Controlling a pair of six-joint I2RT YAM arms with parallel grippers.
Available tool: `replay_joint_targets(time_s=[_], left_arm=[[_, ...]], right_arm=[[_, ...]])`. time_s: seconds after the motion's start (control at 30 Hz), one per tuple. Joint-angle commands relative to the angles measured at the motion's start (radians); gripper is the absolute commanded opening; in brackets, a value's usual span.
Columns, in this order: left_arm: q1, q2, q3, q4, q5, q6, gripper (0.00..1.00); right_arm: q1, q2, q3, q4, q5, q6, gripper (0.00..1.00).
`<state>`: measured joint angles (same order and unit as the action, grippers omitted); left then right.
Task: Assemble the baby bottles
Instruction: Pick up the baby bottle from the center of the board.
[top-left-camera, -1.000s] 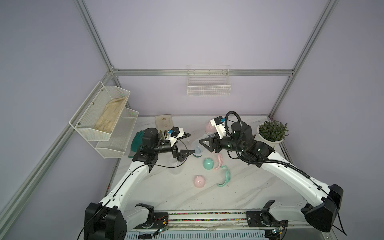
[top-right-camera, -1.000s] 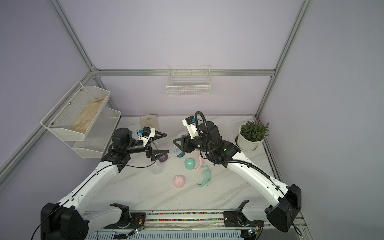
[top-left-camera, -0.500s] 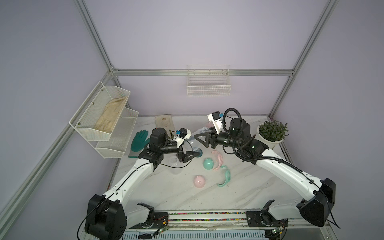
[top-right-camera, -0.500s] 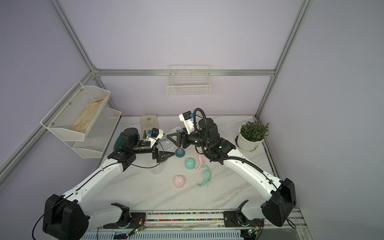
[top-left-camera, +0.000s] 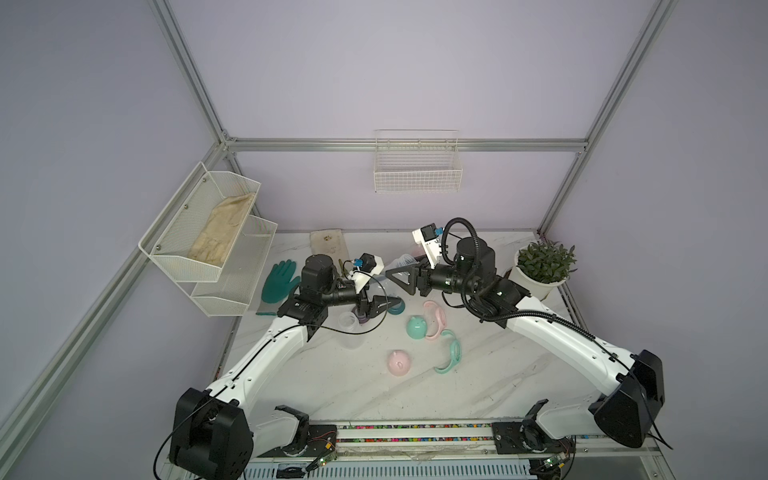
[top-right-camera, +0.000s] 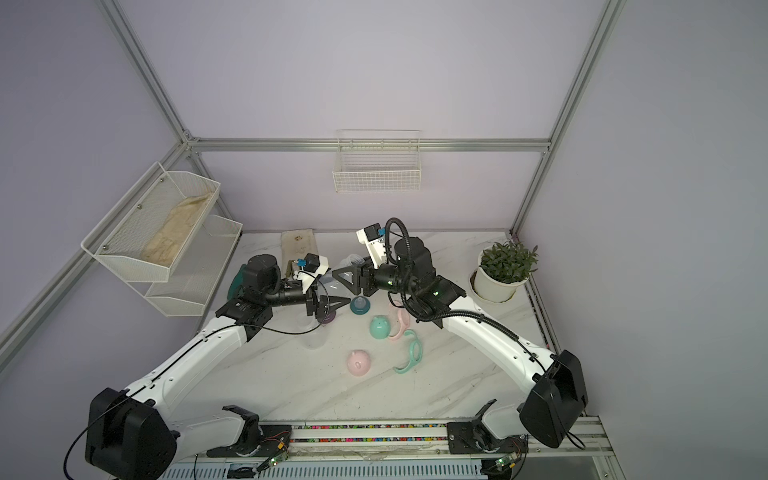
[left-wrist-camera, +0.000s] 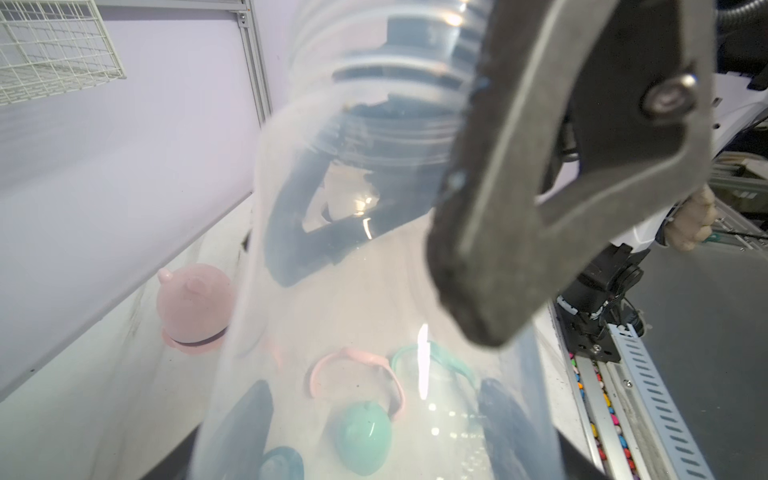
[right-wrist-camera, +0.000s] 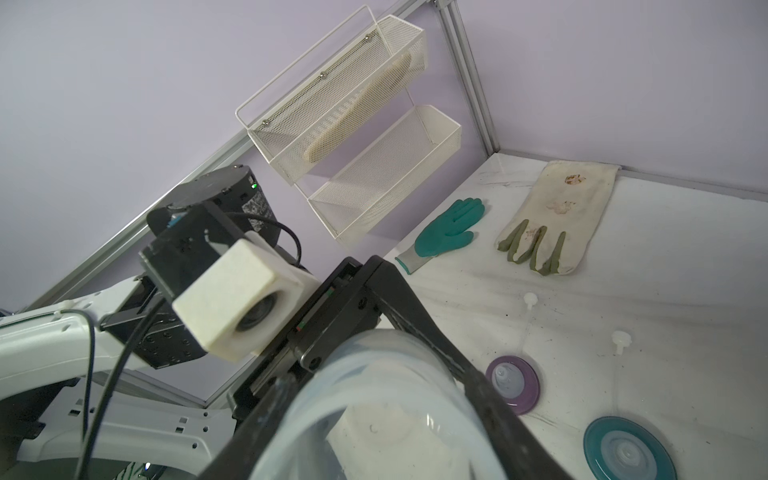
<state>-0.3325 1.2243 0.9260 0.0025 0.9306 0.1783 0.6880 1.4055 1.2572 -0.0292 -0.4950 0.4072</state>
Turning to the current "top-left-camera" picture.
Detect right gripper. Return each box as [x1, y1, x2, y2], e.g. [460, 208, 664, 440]
[389, 255, 479, 299]

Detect clear baby bottle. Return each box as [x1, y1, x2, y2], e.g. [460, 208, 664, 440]
[385, 254, 417, 274]
[336, 311, 365, 350]

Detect teal nipple collar with straw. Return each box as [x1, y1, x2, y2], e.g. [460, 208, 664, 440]
[387, 300, 406, 315]

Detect mint green handle ring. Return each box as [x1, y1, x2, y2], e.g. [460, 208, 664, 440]
[431, 328, 463, 376]

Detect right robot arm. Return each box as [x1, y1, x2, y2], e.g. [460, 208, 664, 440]
[385, 237, 665, 452]

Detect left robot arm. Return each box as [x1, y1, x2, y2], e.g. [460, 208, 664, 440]
[160, 253, 402, 479]

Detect mint green bottle cap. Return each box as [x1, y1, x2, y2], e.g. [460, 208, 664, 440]
[406, 316, 428, 340]

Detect pink bottle cap left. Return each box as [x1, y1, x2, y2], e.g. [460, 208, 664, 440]
[387, 350, 412, 377]

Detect beige glove green fingertips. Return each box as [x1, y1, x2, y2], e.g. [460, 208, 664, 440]
[309, 229, 350, 268]

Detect green rubber glove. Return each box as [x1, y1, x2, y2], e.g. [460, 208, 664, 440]
[255, 260, 300, 316]

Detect potted green plant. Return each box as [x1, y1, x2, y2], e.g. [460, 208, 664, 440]
[509, 240, 577, 301]

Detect lower white mesh shelf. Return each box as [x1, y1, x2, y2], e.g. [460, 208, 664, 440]
[191, 215, 277, 317]

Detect white mesh shelf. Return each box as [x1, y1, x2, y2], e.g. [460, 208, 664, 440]
[191, 215, 277, 317]
[138, 163, 261, 283]

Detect beige glove in shelf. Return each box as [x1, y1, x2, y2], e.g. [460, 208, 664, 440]
[187, 193, 256, 267]

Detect upper white mesh shelf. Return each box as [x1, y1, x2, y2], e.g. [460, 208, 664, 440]
[138, 163, 261, 283]

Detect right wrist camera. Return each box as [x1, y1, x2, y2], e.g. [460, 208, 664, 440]
[412, 223, 443, 268]

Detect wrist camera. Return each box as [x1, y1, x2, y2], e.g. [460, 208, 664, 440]
[412, 223, 443, 268]
[348, 253, 384, 293]

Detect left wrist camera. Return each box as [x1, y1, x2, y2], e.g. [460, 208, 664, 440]
[348, 253, 384, 293]

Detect white wire wall basket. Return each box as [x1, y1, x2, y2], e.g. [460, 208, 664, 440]
[373, 129, 463, 194]

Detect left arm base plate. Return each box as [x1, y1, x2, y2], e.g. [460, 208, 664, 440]
[282, 424, 338, 458]

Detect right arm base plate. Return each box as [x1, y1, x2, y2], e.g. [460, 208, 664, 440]
[491, 421, 574, 454]

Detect aluminium front rail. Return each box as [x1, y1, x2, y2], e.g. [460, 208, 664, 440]
[261, 419, 663, 460]

